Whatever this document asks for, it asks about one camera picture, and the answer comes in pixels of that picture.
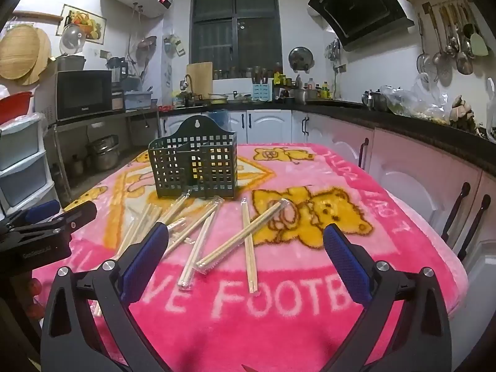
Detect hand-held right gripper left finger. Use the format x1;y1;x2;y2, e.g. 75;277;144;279
41;223;171;372

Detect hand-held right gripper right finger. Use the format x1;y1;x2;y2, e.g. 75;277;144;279
323;223;452;372

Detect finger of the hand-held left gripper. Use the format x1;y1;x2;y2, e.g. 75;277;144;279
8;201;98;241
25;200;62;221

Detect bunch of chopsticks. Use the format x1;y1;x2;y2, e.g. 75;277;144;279
91;193;293;316

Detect dark green plastic utensil holder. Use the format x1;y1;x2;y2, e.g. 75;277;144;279
148;117;238;199

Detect row of hanging kitchen utensils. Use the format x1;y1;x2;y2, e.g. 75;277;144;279
416;2;489;86

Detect white plastic drawer unit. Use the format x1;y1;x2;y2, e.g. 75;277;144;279
0;114;55;218

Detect stacked steel pots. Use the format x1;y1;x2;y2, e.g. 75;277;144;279
86;135;121;171

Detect metal shelf rack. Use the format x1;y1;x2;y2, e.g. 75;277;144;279
42;106;159;202

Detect red plastic basin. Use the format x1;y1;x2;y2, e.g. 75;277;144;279
0;91;33;125

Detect pink printed bear blanket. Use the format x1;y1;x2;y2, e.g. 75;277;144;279
33;143;467;372

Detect black microwave oven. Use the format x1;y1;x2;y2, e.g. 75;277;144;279
37;70;114;122

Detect blue plastic box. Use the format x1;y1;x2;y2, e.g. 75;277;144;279
124;90;153;110

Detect black kitchen countertop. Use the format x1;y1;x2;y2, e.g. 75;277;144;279
159;99;496;175

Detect grey cooking pot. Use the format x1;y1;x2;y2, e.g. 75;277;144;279
56;55;86;72

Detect black blender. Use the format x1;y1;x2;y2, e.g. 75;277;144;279
106;56;129;86

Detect round wooden board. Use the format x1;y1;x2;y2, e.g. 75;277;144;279
17;27;52;86

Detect metal sink faucet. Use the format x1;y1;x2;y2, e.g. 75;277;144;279
179;74;194;105

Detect glass pot lid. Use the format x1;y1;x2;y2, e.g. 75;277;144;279
60;23;86;55

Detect clear plastic bags of food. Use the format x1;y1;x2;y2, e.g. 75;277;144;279
382;81;454;119

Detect group of condiment bottles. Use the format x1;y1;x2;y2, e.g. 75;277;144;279
271;73;334;99

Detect wooden cutting board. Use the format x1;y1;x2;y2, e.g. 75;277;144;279
187;61;214;94

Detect pile of ginger roots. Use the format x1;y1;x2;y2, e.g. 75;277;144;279
449;95;478;132

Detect hanging scrub brushes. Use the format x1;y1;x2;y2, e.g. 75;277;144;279
163;33;186;59

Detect steel pot lid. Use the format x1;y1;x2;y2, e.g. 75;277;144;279
289;46;314;73

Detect hanging small kitchen tools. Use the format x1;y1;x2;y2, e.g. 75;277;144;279
325;38;342;63

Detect row of windowsill jars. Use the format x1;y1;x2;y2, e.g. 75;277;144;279
213;66;283;80

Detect dark framed window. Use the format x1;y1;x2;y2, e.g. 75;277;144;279
191;0;283;80

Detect black range hood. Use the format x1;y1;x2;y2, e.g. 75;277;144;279
308;0;415;52

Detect fruit wall poster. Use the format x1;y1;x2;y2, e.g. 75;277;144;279
62;5;107;45

